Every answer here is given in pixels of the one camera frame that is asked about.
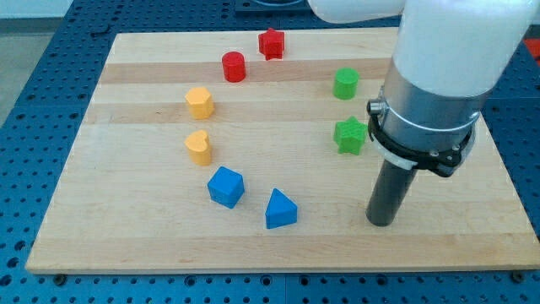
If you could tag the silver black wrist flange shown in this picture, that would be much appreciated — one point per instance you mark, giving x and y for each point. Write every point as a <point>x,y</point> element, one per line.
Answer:
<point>415,129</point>

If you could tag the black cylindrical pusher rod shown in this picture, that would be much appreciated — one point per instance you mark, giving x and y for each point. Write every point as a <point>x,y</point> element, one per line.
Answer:
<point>390,189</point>

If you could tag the blue triangle block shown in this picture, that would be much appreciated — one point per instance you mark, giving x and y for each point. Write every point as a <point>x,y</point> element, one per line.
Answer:
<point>281,210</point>

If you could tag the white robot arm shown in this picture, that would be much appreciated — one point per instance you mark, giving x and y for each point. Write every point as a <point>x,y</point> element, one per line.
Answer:
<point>448,57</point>

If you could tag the green star block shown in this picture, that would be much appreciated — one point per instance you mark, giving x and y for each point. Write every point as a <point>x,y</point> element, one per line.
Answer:
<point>350,135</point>

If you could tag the green cylinder block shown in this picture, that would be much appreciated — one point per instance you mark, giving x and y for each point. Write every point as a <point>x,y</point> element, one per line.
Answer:
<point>345,83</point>

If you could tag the wooden board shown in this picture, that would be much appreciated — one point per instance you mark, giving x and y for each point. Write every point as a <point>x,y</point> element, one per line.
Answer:
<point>130,200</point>

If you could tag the blue cube block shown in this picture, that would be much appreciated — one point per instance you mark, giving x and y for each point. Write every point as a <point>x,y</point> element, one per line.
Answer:
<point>226,187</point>

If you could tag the red star block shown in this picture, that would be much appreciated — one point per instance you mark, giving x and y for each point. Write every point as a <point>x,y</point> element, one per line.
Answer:
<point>271,44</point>

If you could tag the yellow heart block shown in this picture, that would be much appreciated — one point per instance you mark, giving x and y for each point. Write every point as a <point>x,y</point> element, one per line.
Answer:
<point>199,148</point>

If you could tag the red cylinder block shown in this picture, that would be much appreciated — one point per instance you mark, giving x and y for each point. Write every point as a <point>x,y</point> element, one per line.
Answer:
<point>234,66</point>

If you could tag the yellow hexagon block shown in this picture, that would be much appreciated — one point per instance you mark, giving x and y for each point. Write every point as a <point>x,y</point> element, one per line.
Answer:
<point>199,102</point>

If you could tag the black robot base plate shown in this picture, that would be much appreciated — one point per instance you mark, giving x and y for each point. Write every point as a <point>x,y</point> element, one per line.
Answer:
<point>271,6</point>

